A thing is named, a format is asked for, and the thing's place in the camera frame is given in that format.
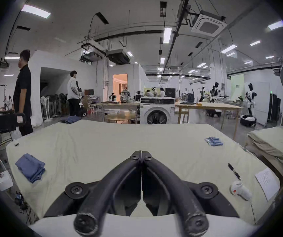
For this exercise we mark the black and white robot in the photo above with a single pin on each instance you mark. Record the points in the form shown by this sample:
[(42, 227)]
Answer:
[(249, 100)]

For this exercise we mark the pack of blue batteries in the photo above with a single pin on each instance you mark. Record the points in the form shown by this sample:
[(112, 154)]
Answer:
[(213, 141)]

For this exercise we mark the black pen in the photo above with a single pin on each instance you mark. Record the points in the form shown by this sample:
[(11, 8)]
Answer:
[(234, 171)]

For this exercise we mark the white washing machine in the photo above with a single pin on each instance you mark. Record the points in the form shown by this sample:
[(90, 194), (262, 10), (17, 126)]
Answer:
[(157, 111)]

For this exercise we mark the group of people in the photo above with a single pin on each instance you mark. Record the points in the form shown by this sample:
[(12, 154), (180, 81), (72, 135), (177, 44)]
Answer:
[(154, 92)]

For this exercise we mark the long wooden table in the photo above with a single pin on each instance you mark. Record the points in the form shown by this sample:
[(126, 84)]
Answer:
[(210, 105)]

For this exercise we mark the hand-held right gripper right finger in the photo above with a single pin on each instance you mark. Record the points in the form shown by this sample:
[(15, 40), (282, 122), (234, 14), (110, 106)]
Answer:
[(183, 196)]

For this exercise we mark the black cabinet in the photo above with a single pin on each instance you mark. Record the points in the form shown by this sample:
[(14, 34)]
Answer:
[(274, 106)]

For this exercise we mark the group of black robots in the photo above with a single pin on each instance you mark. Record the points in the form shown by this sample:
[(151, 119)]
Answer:
[(214, 92)]

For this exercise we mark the white hand controller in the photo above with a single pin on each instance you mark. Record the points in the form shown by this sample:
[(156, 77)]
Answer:
[(239, 190)]

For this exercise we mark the wooden table with robot heads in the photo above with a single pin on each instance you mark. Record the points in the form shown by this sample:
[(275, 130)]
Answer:
[(120, 104)]

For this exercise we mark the desk with monitor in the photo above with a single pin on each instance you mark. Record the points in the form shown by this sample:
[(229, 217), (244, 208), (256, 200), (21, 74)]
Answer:
[(90, 96)]

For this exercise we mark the round low table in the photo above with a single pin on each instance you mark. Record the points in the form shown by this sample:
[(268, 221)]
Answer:
[(118, 117)]

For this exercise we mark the white paper sheet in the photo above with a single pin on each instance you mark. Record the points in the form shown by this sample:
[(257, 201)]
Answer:
[(267, 181)]

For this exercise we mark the bed with pale green sheet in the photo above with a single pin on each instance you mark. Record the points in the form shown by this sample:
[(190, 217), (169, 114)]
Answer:
[(121, 139)]

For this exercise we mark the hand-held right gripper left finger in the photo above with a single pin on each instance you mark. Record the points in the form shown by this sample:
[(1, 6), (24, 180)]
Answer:
[(99, 196)]

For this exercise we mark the row of standing fans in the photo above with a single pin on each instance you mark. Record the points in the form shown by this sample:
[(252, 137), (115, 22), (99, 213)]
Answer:
[(51, 105)]

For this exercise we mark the folded blue garment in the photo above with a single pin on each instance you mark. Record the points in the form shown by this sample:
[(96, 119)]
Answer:
[(69, 119), (30, 168)]

